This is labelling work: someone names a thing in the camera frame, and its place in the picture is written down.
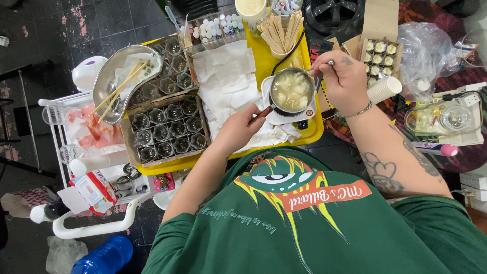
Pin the person's left hand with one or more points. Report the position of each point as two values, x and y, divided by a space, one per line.
236 129

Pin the person's right hand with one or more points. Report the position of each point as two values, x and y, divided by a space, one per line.
344 85

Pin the metal spoon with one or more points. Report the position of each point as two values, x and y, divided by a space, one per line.
330 63

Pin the stack of white paper cups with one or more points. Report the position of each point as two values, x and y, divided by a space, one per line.
384 89

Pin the cardboard box of filled candles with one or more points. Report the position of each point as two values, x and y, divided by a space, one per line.
380 59

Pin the white paper towels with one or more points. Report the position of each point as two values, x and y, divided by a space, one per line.
228 83

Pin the white electric hot plate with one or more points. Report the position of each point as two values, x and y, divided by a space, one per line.
286 118

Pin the cardboard box with dividers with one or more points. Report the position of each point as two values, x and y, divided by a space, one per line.
188 82
131 150

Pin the group of empty glass cups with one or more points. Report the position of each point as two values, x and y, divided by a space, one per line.
167 131
173 70

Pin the black fan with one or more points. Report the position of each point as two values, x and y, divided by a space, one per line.
334 15

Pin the brown cardboard flap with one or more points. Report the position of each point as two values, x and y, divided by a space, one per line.
380 19

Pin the yellow plastic tray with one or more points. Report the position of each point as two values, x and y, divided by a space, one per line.
266 57

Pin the cup of wooden sticks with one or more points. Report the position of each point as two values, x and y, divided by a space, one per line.
281 36

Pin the pink decorated case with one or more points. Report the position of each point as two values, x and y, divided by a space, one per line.
164 182

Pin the bunch of white sachets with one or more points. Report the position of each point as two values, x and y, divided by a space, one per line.
287 7

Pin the clear box of small bottles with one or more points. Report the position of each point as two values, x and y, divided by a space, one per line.
213 30

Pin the glass lidded dish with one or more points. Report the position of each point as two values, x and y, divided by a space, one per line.
445 118

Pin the pink and white tube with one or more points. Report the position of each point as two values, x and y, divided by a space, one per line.
437 147

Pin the person's green printed shirt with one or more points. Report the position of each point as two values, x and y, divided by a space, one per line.
304 228

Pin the metal cups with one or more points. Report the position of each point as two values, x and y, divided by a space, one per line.
127 180

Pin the white cup of wax flakes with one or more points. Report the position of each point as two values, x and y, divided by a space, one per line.
251 7

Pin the wooden chopstick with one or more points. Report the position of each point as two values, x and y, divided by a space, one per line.
121 86
114 99

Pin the white flat box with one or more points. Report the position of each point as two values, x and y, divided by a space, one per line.
470 139

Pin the metal kidney dish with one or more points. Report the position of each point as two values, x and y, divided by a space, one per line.
106 78

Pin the pink stained tissues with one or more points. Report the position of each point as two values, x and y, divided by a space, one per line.
93 131

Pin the red and white wipes packet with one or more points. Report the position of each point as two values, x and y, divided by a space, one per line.
95 190

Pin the white and purple device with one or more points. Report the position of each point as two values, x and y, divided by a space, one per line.
87 72

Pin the white stacked boxes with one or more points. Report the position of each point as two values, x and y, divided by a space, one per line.
473 188

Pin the white plastic cart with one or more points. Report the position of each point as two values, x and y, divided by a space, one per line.
95 228

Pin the blue water bottle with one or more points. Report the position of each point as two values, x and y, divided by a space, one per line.
104 257

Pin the crumpled clear plastic bag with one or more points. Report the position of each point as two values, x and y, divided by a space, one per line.
64 253

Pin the paper bag with pink print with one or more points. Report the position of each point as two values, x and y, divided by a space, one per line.
26 199

